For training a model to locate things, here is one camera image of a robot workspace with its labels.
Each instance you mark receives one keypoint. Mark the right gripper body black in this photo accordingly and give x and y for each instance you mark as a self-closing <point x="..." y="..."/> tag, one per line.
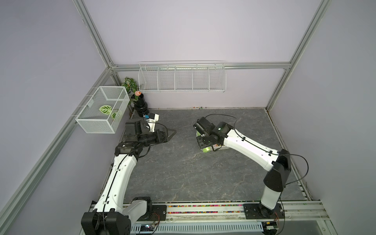
<point x="202" y="140"/>

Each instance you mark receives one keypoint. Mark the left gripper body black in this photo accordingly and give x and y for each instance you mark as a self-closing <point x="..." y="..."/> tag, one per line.
<point x="155" y="138"/>

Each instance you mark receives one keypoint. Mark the light green roll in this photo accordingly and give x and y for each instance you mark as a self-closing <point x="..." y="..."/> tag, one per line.
<point x="207" y="149"/>

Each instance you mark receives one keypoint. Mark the white plastic storage box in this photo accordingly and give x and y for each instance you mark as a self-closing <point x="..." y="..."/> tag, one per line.
<point x="217" y="147"/>

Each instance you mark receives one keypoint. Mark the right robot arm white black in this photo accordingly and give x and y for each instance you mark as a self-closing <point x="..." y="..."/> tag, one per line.
<point x="276" y="163"/>

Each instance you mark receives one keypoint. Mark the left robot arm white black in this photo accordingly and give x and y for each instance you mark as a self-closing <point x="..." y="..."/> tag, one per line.
<point x="109" y="216"/>

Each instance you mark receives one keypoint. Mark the black vase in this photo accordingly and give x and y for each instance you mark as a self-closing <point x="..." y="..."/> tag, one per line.
<point x="140" y="104"/>

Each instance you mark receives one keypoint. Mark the green artificial plant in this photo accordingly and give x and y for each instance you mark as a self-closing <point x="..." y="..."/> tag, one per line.
<point x="132" y="89"/>

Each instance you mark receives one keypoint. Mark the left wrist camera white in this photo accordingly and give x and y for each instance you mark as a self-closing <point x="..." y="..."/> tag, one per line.
<point x="151" y="120"/>

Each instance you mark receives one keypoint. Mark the white wire basket cube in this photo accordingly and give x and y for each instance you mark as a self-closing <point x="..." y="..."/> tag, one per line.
<point x="104" y="110"/>

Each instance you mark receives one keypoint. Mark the long white wire shelf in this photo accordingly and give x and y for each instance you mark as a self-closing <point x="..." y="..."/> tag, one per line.
<point x="190" y="76"/>

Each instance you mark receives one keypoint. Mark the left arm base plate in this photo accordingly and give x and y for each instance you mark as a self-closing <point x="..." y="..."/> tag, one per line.
<point x="157" y="213"/>

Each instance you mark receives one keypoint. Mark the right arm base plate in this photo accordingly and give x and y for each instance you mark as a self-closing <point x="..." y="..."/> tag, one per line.
<point x="258" y="211"/>

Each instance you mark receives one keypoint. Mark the white vented cable duct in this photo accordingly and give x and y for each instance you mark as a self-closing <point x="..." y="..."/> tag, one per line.
<point x="196" y="228"/>

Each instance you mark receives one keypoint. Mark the aluminium mounting rail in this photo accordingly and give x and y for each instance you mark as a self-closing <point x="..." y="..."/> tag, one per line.
<point x="226" y="211"/>

